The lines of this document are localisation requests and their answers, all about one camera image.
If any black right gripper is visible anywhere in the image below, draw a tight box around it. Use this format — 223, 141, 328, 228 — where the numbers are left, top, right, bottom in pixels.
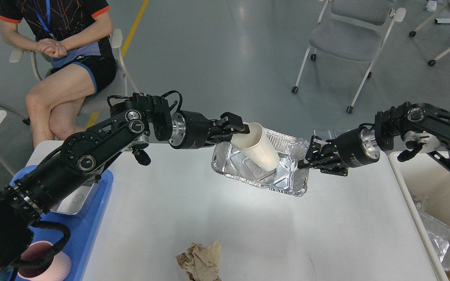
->
298, 127, 380, 176

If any right floor outlet cover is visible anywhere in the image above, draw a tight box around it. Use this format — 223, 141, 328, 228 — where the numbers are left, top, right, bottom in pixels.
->
333, 129, 350, 138

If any left floor outlet cover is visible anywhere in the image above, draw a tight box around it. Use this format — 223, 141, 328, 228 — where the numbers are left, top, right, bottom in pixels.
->
314, 129, 334, 142

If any square stainless steel tray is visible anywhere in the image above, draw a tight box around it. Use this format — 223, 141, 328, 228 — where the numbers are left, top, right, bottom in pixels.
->
50, 182, 100, 216

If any grey chair right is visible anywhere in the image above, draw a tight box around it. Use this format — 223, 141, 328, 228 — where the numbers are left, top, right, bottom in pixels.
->
291, 0, 407, 114

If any person in patterned shirt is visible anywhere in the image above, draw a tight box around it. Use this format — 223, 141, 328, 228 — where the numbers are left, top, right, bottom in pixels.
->
0, 0, 116, 146

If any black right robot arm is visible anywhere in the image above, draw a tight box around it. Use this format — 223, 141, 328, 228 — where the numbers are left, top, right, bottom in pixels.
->
298, 102, 450, 176

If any floor outlet cover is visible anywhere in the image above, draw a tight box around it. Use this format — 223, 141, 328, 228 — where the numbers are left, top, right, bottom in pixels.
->
314, 129, 334, 142
333, 129, 350, 138

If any aluminium foil tray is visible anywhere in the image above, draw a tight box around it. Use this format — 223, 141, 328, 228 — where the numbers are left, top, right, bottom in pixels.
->
211, 128, 309, 196

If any pink ceramic mug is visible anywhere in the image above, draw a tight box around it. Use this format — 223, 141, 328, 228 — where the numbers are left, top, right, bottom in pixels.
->
18, 241, 72, 281

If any blue plastic tray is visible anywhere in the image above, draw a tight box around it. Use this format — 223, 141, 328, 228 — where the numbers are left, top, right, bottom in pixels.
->
8, 165, 114, 281

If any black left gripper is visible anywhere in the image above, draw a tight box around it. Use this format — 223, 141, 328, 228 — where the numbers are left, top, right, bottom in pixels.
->
170, 110, 250, 149

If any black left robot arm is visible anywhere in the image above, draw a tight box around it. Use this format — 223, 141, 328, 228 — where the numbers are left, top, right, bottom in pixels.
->
0, 91, 250, 272

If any white plastic bin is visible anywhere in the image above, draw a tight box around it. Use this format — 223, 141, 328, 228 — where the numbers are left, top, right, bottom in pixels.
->
389, 152, 450, 281

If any brown paper napkin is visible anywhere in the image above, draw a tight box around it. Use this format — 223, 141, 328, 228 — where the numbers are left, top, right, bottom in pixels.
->
175, 240, 221, 281

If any white paper cup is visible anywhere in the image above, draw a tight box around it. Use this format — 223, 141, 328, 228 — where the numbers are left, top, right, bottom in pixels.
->
231, 123, 280, 171

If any foil tray in bin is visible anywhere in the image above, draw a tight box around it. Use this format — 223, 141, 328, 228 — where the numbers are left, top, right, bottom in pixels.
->
411, 195, 450, 271

